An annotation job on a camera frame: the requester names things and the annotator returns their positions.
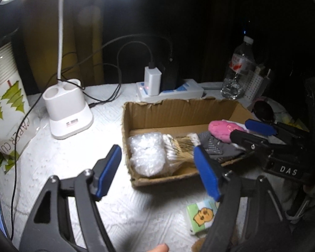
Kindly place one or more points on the brown woven coaster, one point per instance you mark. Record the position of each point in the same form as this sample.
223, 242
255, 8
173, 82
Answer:
199, 244

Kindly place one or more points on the pink soft cloth bundle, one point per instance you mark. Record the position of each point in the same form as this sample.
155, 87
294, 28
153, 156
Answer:
221, 130

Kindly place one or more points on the black power adapter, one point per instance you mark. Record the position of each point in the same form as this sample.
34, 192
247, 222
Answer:
169, 74

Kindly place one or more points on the tree print paper cup package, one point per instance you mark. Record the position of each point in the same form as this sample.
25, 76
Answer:
8, 105

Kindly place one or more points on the person's right hand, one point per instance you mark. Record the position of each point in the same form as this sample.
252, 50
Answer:
308, 189

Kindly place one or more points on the white power strip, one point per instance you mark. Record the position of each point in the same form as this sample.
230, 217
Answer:
183, 90

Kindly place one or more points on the white plug charger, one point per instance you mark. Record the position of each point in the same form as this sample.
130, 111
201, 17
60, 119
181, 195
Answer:
152, 80

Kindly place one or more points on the gray knitted sock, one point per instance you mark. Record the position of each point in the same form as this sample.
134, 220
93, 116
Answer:
212, 144

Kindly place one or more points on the clear plastic water bottle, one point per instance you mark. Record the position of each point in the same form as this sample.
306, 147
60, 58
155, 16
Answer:
237, 68

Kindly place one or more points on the white desk lamp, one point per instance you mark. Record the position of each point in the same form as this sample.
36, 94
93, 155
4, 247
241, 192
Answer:
68, 110

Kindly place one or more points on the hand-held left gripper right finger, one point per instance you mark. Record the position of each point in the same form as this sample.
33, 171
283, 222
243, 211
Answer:
207, 173

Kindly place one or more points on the white perforated holder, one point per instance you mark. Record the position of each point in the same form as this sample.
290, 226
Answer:
257, 84

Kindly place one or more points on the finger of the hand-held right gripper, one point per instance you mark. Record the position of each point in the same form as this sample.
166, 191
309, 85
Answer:
260, 127
249, 140

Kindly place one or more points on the person's left hand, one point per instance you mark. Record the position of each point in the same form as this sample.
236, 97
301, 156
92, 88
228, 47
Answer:
157, 248

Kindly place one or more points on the yellow curtain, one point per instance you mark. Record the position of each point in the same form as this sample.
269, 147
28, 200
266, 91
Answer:
42, 44

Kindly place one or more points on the cardboard box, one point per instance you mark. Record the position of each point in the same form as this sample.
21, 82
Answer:
178, 118

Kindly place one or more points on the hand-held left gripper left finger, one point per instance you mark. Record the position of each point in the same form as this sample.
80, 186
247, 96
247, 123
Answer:
110, 173

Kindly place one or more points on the cartoon print tissue pack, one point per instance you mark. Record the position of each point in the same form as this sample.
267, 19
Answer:
202, 216

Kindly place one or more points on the white embossed tablecloth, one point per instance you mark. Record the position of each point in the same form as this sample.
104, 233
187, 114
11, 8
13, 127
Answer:
147, 215

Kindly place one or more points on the dark round object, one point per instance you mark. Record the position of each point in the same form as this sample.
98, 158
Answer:
262, 110

